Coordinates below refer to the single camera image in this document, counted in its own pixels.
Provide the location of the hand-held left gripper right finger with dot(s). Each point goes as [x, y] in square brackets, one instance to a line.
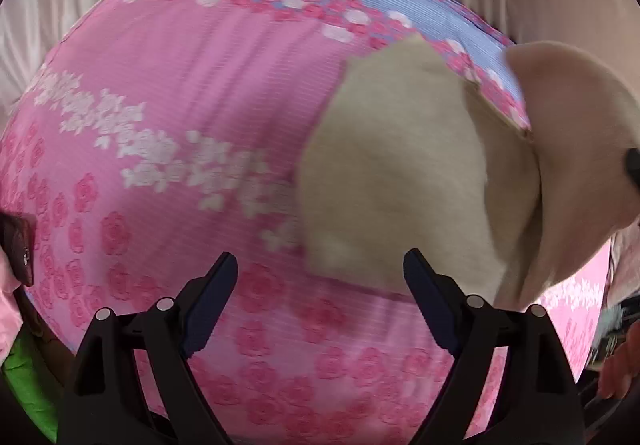
[430, 302]

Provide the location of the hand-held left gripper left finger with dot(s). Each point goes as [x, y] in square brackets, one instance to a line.
[210, 305]

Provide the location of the beige sweater with black hearts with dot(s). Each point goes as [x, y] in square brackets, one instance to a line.
[400, 165]

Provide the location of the green cloth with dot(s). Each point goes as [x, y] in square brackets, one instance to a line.
[30, 385]

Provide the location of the dark brown object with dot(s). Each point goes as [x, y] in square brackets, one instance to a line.
[17, 247]

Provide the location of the pink cloth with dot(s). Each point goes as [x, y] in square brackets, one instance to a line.
[7, 310]

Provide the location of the pink floral blanket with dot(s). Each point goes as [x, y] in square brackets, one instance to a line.
[175, 100]

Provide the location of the white curtain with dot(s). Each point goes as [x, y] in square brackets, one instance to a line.
[65, 0]

